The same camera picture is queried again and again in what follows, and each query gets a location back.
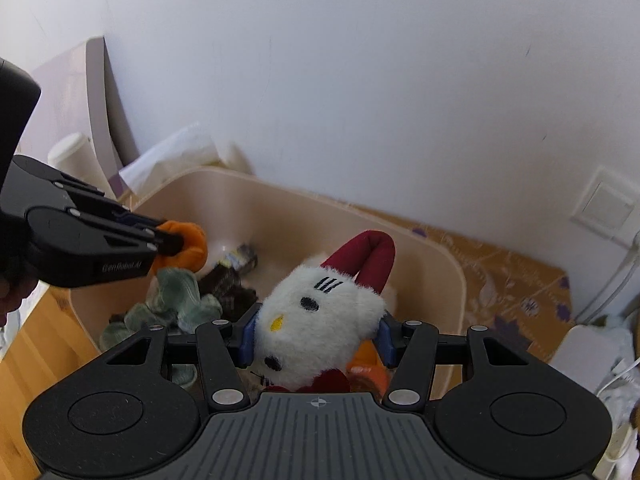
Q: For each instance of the white thermos bottle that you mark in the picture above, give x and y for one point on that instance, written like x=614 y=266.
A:
x=74 y=155

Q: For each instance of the long cartoon sticker box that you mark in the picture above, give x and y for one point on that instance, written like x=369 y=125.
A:
x=243 y=259

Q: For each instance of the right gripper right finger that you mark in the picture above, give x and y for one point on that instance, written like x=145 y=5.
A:
x=408 y=349

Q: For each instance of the beige plastic storage bin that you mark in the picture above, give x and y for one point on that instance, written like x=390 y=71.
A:
x=285 y=228

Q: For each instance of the patterned brown cardboard box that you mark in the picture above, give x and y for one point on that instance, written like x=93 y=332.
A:
x=526 y=301

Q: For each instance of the brown bow hair accessory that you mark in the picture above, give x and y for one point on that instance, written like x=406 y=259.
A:
x=225 y=285

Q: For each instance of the person left hand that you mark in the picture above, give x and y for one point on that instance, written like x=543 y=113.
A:
x=18 y=281

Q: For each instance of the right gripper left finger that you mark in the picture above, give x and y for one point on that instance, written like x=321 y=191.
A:
x=223 y=348

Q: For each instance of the white hello kitty plush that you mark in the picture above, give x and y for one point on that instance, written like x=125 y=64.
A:
x=312 y=324

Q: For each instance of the orange knit item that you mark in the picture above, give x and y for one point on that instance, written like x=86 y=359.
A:
x=194 y=254

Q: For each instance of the green scrunchie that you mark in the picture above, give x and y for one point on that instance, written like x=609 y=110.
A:
x=173 y=301

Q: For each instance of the white wall socket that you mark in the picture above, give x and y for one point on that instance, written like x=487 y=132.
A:
x=609 y=207

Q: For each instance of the white phone stand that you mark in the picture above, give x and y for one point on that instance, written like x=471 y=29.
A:
x=588 y=354

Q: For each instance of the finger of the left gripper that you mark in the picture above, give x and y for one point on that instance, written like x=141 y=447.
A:
x=148 y=231

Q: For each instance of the orange medicine bottle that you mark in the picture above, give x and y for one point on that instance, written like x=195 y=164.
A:
x=366 y=372

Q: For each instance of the purple white board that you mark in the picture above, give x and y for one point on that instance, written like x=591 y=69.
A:
x=74 y=100

